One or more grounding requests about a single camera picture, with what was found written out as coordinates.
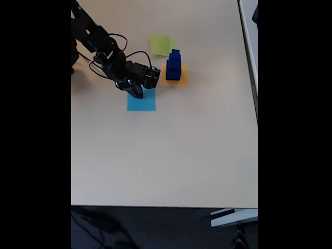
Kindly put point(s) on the large blue cube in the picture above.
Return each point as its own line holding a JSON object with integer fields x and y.
{"x": 175, "y": 64}

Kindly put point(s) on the green paper square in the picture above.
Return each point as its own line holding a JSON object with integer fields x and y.
{"x": 160, "y": 45}

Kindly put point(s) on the blue paper square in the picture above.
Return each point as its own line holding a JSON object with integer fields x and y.
{"x": 145, "y": 105}

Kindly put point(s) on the small blue cube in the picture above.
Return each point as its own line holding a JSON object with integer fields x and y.
{"x": 175, "y": 53}

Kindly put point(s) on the largest blue cube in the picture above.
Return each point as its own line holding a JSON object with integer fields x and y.
{"x": 173, "y": 74}

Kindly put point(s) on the white table foot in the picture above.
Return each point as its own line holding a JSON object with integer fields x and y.
{"x": 233, "y": 218}

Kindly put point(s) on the white adjacent table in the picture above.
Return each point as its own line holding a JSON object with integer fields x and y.
{"x": 250, "y": 31}

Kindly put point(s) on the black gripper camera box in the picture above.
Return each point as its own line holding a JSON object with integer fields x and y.
{"x": 154, "y": 76}

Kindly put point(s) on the dark object on adjacent table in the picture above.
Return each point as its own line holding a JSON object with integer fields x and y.
{"x": 256, "y": 15}

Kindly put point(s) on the orange paper square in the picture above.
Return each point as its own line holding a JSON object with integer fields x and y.
{"x": 171, "y": 83}

